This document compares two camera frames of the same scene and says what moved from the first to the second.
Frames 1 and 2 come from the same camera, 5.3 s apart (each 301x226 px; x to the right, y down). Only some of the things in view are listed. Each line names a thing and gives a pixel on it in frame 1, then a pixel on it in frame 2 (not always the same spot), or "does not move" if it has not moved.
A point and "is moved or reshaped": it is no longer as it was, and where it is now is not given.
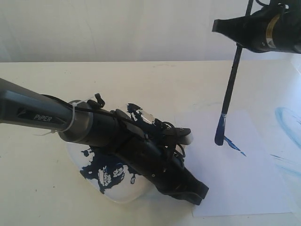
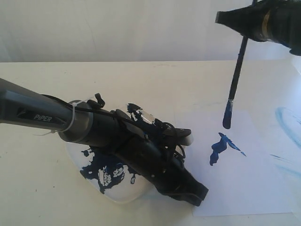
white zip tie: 74,105 does not move
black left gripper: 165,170 does not move
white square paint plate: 103,174 does not move
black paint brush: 219,132 is moved or reshaped
